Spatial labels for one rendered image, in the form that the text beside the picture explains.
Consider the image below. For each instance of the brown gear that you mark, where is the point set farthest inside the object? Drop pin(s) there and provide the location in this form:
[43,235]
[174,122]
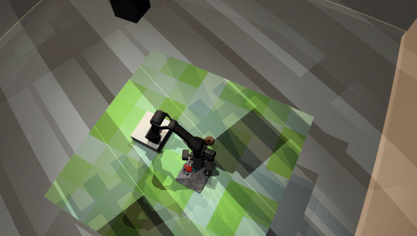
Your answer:
[209,140]

